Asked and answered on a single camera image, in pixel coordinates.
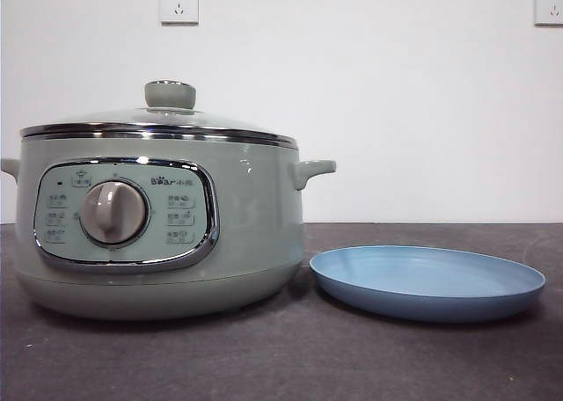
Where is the glass lid with green knob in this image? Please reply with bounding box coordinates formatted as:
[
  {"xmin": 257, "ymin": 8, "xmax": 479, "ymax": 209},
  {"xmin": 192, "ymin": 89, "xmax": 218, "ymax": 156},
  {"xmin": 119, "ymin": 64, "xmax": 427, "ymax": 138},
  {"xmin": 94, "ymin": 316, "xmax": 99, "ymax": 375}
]
[{"xmin": 19, "ymin": 79, "xmax": 296, "ymax": 149}]

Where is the pale green electric steamer pot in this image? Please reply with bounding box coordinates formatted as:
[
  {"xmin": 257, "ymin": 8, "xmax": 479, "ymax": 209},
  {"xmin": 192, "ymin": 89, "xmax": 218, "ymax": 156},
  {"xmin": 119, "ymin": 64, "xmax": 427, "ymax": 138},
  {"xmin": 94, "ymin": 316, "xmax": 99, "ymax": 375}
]
[{"xmin": 0, "ymin": 128, "xmax": 338, "ymax": 322}]

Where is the blue plate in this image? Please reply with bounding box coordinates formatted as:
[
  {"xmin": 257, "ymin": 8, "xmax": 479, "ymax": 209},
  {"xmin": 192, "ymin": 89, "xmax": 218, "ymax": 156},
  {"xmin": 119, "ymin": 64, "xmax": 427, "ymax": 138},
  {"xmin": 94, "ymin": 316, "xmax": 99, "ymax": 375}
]
[{"xmin": 309, "ymin": 244, "xmax": 547, "ymax": 324}]

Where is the white wall socket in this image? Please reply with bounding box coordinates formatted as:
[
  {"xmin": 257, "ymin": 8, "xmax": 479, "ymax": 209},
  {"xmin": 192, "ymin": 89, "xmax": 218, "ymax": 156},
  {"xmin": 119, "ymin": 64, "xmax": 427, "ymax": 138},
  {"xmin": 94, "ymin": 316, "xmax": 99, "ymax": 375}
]
[
  {"xmin": 534, "ymin": 0, "xmax": 563, "ymax": 27},
  {"xmin": 159, "ymin": 0, "xmax": 200, "ymax": 26}
]

